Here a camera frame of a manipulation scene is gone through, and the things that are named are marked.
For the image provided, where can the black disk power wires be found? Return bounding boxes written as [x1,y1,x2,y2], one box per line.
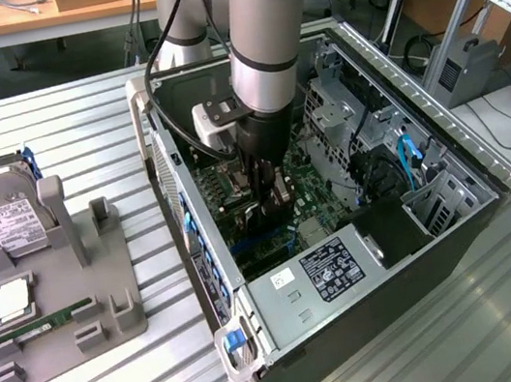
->
[345,146,410,210]

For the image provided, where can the blue SATA wire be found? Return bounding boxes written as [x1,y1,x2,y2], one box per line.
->
[393,132,428,194]

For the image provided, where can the blue case latch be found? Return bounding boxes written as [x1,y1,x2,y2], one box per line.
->
[222,330,245,355]

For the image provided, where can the tall metal disk bay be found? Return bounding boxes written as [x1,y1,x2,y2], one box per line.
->
[298,70,366,180]

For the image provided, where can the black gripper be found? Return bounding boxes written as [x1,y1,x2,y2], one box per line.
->
[228,103,305,178]

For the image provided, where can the light grey cable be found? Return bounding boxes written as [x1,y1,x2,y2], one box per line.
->
[0,0,45,22]

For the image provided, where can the grey power supply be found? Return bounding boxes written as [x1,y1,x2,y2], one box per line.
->
[226,216,402,365]

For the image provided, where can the black chair base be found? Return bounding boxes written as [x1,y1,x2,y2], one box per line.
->
[296,0,360,23]

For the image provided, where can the CPU socket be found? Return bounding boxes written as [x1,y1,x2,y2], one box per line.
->
[223,158,253,199]

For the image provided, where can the hard disk with blue rails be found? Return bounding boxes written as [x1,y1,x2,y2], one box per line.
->
[0,146,63,262]

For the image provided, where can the black plastic shroud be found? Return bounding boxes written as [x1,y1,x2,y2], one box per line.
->
[334,191,440,278]

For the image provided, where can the green motherboard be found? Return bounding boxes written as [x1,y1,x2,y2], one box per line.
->
[176,106,372,292]

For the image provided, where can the green graphics card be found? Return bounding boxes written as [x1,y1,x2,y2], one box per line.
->
[232,172,305,249]

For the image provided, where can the grey parts rack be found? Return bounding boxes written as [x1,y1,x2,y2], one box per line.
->
[0,163,159,382]

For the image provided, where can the low metal disk bay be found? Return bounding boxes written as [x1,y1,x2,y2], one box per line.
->
[398,163,487,245]

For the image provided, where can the black cable with silver plug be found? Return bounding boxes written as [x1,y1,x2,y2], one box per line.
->
[118,0,156,70]

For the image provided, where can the coiled black cable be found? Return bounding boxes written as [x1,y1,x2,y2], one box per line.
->
[400,31,445,78]

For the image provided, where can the grey computer tower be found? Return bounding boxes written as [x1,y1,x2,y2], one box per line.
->
[429,32,511,111]

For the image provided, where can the silver finned heatsink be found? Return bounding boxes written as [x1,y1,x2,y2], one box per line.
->
[297,218,332,246]

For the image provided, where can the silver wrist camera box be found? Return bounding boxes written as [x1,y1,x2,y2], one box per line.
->
[189,93,259,159]

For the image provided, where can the aluminium profile frame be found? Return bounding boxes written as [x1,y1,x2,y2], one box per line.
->
[407,0,511,114]

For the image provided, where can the black open PC case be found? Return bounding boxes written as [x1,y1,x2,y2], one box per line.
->
[121,1,511,382]

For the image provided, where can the silver metal latch bracket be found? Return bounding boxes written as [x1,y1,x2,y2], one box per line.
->
[359,232,388,275]

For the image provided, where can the green RAM stick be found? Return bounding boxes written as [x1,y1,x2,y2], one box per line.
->
[0,296,98,345]

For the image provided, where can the blue expansion slot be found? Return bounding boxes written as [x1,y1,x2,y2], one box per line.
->
[226,223,295,258]

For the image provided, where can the silver CPU chip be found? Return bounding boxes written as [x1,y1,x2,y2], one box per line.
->
[0,279,37,326]

